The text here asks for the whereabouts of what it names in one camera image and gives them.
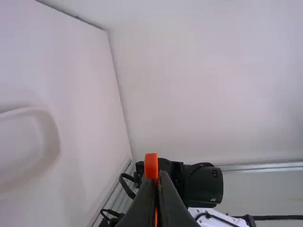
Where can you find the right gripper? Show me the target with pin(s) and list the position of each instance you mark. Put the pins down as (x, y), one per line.
(172, 175)

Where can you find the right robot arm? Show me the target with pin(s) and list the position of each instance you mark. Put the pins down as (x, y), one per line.
(203, 184)

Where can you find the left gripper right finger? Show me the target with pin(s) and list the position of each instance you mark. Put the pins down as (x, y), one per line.
(172, 208)

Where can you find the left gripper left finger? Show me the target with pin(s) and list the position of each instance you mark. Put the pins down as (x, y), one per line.
(142, 208)

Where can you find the white dish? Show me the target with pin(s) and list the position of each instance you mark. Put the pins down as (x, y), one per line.
(35, 142)

